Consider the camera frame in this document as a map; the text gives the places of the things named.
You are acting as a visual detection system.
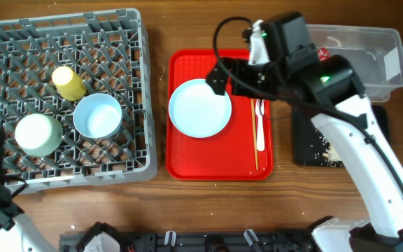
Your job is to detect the red snack wrapper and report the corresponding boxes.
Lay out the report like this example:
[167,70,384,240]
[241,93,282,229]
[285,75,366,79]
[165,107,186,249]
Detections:
[318,46,331,61]

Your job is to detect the light blue plate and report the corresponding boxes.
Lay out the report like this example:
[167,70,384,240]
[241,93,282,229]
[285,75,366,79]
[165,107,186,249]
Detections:
[168,78,232,138]

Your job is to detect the wooden chopstick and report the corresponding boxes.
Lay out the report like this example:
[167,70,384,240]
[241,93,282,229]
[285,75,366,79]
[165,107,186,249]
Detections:
[250,99,259,171]

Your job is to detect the white plastic fork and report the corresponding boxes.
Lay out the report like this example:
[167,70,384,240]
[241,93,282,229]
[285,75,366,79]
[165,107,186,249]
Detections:
[255,100,265,151]

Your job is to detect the light blue bowl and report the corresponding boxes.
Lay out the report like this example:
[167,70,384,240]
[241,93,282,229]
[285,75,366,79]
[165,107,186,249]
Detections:
[73,93,122,139]

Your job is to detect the yellow cup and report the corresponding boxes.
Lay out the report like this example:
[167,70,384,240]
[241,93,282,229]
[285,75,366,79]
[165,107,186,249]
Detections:
[52,66,87,101]

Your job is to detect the green bowl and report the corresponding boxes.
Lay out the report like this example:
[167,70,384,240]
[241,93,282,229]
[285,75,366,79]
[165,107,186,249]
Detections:
[15,113,63,157]

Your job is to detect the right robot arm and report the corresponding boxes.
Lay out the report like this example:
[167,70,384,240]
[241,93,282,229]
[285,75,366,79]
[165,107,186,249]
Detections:
[206,55,403,251]

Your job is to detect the black waste tray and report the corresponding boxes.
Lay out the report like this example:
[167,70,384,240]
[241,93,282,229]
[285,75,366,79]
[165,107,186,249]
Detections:
[291,101,394,169]

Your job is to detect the grey dishwasher rack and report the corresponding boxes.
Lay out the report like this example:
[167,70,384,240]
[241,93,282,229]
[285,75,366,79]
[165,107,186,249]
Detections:
[0,8,157,193]

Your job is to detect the red plastic tray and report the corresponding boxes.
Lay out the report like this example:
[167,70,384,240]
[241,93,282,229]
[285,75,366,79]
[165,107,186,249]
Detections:
[166,49,274,181]

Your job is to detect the clear plastic bin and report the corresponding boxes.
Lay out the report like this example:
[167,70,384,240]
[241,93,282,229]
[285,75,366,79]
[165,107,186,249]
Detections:
[307,24,403,102]

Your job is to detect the rice and food scraps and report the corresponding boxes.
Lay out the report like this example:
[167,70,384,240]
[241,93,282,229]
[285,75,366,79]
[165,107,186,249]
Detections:
[314,136,344,167]

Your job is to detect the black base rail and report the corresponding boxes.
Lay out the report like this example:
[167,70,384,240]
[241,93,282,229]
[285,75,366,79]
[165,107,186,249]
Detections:
[58,229,314,252]

